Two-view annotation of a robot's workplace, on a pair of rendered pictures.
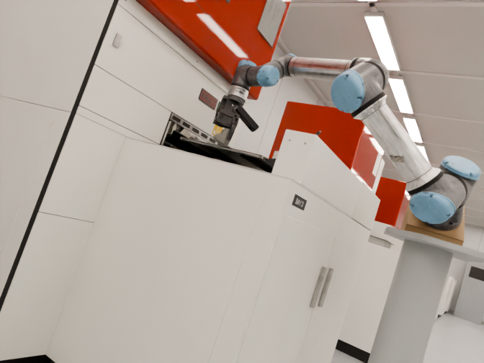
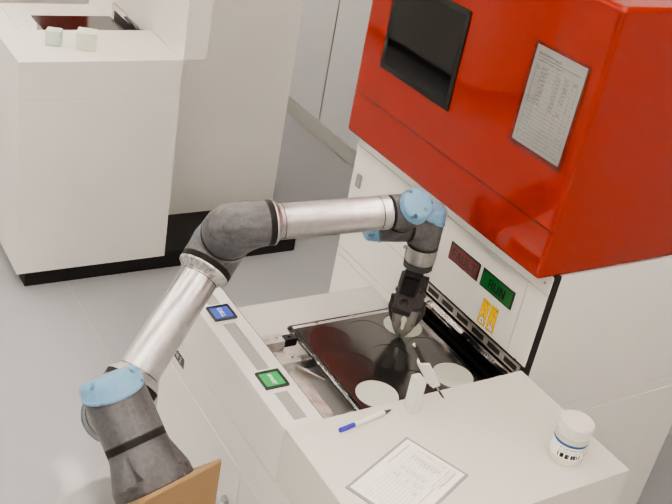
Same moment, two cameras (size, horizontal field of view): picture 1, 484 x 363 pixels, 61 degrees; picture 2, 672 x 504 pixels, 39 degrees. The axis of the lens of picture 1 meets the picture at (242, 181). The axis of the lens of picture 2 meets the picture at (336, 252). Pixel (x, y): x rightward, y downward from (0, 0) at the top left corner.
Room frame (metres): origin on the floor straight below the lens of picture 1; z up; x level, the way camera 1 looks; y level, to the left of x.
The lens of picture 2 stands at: (2.12, -1.78, 2.18)
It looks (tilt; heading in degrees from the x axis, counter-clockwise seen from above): 29 degrees down; 112
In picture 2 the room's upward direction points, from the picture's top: 11 degrees clockwise
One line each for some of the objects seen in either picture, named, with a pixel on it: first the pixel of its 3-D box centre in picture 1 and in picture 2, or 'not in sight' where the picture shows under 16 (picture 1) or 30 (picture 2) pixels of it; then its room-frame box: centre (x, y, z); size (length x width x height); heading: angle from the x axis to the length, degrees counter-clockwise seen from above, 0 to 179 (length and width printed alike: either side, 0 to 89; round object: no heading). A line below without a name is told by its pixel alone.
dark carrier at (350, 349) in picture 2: (243, 161); (390, 357); (1.57, 0.02, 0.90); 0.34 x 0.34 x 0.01; 58
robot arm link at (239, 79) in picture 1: (244, 75); (426, 225); (1.55, 0.12, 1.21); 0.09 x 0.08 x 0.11; 45
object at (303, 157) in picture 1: (323, 180); (242, 371); (1.32, -0.25, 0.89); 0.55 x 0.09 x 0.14; 148
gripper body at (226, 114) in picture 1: (229, 113); (413, 281); (1.55, 0.13, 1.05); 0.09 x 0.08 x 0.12; 105
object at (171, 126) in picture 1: (199, 150); (455, 340); (1.67, 0.21, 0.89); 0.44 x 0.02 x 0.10; 148
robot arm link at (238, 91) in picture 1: (238, 94); (419, 253); (1.55, 0.12, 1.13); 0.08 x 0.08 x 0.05
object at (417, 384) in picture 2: not in sight; (424, 382); (1.72, -0.20, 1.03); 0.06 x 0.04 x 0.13; 58
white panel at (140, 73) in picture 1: (181, 104); (431, 261); (1.53, 0.31, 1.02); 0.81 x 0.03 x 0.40; 148
